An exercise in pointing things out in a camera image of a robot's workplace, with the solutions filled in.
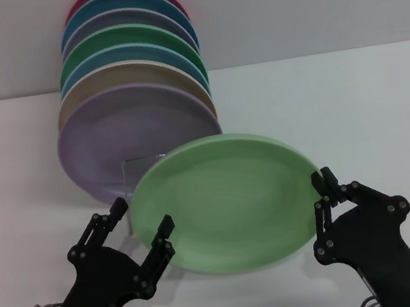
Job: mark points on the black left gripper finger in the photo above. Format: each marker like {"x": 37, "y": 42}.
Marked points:
{"x": 155, "y": 261}
{"x": 97, "y": 231}

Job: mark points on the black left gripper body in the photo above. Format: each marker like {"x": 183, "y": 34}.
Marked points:
{"x": 98, "y": 289}

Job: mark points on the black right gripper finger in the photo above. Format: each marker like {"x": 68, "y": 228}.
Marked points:
{"x": 323, "y": 220}
{"x": 366, "y": 197}

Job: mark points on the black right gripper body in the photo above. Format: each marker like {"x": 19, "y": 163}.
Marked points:
{"x": 378, "y": 251}

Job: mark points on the light green plate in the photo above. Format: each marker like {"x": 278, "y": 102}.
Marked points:
{"x": 228, "y": 204}

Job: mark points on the clear acrylic plate rack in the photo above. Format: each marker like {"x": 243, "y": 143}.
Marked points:
{"x": 134, "y": 170}

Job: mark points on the lilac plate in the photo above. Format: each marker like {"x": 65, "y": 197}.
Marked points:
{"x": 110, "y": 137}

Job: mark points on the beige plate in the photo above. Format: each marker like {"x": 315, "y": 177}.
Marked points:
{"x": 120, "y": 75}

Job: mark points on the light blue plate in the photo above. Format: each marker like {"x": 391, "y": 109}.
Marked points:
{"x": 117, "y": 56}

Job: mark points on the dark green plate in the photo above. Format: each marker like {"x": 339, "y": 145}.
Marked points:
{"x": 122, "y": 36}

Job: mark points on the grey purple plate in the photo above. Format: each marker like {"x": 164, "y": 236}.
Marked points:
{"x": 119, "y": 18}

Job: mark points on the teal plate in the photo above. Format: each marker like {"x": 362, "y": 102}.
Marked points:
{"x": 120, "y": 2}

